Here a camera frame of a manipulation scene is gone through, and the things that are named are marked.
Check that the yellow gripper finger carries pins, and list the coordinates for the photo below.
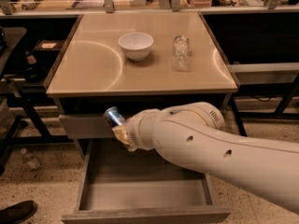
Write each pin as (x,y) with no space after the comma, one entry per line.
(121,134)

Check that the blue silver redbull can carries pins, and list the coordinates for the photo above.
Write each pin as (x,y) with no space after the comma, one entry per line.
(114,118)

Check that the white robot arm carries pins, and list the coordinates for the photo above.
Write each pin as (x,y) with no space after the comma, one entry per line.
(191,136)

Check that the closed top drawer front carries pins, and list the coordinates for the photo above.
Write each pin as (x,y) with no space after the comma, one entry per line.
(84,126)

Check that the open middle drawer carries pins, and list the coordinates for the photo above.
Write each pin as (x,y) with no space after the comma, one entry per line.
(123,187)

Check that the grey drawer cabinet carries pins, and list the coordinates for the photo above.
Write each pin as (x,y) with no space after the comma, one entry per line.
(93,74)

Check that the white ceramic bowl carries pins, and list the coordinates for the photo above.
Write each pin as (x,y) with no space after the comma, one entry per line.
(136,46)

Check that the plastic bottle on floor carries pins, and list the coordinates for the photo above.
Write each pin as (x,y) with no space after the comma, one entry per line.
(30,159)

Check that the black round object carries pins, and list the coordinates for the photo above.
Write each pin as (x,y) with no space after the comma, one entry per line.
(34,74)

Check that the dark box with label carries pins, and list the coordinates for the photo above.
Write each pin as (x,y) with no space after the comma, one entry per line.
(47,45)

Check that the black side table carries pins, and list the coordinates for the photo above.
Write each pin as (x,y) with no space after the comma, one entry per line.
(10,38)

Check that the dark shoe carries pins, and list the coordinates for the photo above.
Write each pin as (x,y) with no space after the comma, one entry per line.
(18,212)

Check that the grey bench right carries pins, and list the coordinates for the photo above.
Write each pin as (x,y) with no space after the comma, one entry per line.
(265,80)

